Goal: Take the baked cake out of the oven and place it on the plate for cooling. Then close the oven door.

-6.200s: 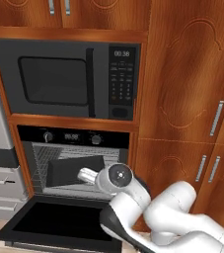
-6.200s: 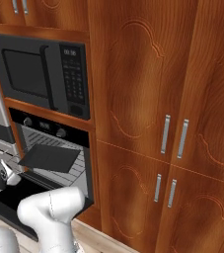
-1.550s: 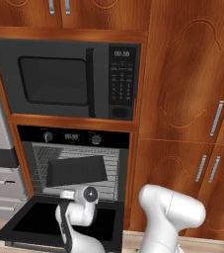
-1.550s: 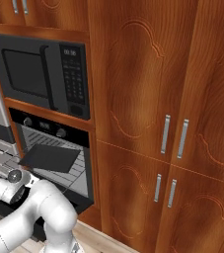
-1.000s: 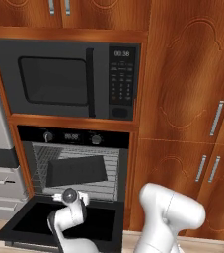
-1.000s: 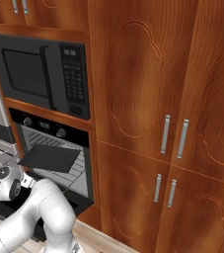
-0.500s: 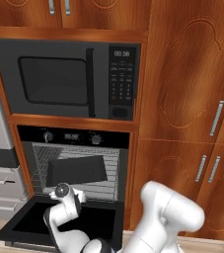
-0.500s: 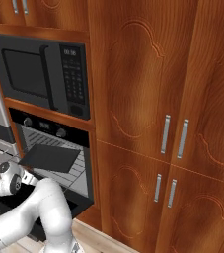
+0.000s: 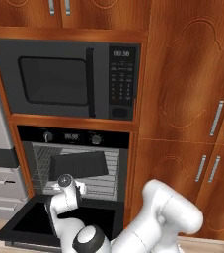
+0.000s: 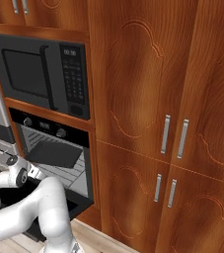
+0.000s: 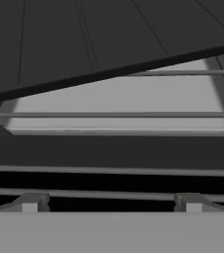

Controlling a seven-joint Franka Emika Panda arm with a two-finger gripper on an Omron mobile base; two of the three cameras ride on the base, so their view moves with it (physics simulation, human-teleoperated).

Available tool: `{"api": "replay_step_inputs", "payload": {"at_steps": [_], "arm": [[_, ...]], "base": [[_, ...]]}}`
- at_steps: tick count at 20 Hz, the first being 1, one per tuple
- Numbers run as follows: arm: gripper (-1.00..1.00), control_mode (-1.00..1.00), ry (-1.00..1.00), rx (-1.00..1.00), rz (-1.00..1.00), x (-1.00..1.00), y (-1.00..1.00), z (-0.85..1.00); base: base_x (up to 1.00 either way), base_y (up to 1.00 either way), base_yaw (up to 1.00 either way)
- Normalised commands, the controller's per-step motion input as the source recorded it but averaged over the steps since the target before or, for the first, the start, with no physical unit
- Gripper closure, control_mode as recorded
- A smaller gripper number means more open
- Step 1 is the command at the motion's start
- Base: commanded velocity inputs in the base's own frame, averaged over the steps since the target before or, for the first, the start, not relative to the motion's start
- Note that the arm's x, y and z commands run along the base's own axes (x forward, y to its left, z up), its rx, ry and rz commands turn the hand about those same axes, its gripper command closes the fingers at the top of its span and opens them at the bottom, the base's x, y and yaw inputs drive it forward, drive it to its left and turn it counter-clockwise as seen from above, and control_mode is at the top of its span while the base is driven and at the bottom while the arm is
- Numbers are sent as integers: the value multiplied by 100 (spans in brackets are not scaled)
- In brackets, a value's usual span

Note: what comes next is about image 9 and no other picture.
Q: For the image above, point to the black built-in oven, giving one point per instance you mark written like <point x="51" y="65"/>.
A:
<point x="77" y="133"/>

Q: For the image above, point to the black oven door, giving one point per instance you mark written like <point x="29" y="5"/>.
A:
<point x="93" y="219"/>

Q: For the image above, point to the dark baking tray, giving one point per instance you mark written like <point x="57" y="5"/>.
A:
<point x="79" y="164"/>

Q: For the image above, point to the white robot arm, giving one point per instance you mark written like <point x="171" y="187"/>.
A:
<point x="156" y="217"/>

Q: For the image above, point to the metal oven rack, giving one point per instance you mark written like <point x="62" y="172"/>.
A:
<point x="105" y="186"/>

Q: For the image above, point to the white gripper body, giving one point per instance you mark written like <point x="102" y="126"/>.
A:
<point x="81" y="186"/>

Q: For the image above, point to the round oven knob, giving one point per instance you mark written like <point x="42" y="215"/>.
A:
<point x="47" y="136"/>
<point x="96" y="139"/>

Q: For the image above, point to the grey microwave oven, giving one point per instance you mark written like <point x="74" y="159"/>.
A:
<point x="57" y="108"/>

